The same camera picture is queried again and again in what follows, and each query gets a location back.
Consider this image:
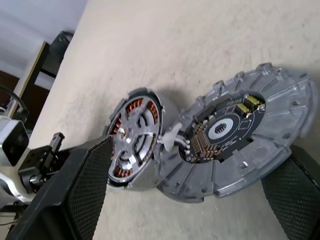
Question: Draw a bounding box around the grey lid with circuit board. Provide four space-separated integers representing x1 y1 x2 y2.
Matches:
155 62 320 205

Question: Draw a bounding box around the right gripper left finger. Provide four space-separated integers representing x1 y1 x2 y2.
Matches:
4 136 115 240

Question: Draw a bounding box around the silver spoked rotor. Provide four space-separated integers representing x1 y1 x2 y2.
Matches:
109 96 164 180

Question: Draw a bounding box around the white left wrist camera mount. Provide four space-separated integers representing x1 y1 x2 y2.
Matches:
0 106 30 202

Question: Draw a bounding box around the white wire bundle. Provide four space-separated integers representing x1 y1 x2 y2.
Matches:
159 122 189 154

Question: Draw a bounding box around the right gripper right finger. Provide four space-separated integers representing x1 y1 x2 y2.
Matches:
261 144 320 240

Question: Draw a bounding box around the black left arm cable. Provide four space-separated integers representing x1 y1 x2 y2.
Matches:
0 84 29 121

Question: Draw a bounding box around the motor housing with copper windings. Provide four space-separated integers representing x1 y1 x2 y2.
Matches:
105 86 180 194

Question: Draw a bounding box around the light wooden board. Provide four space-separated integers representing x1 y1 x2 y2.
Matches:
12 40 50 111

